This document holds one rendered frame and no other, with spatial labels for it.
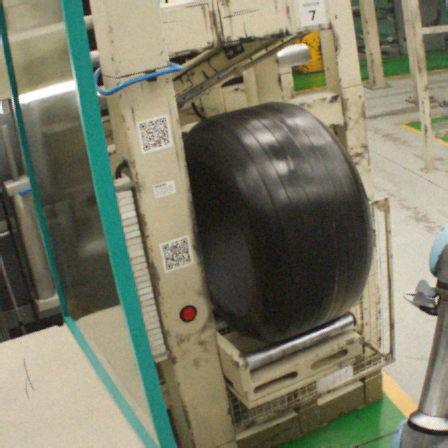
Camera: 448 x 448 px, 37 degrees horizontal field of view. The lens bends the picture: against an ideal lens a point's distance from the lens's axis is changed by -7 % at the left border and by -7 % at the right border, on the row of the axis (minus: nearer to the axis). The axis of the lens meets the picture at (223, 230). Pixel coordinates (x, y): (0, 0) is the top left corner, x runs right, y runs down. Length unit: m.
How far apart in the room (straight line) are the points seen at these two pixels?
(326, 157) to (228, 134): 0.23
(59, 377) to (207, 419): 0.80
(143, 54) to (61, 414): 0.82
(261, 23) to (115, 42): 0.56
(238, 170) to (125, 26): 0.41
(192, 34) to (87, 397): 1.08
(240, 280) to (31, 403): 1.08
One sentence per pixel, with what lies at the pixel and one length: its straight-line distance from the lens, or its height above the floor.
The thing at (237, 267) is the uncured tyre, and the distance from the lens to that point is 2.07.
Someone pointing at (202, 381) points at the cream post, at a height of 0.86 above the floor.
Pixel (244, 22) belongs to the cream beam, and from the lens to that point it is 1.92.
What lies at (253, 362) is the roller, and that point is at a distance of 1.77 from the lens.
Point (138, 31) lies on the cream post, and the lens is 1.53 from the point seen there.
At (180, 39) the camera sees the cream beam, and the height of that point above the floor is 1.68.
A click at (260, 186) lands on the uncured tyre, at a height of 1.37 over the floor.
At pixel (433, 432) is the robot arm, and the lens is 1.39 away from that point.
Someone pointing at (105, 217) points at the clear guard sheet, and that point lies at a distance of 0.70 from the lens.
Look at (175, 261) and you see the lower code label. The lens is 1.65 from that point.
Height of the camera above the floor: 1.85
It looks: 21 degrees down
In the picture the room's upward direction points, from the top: 9 degrees counter-clockwise
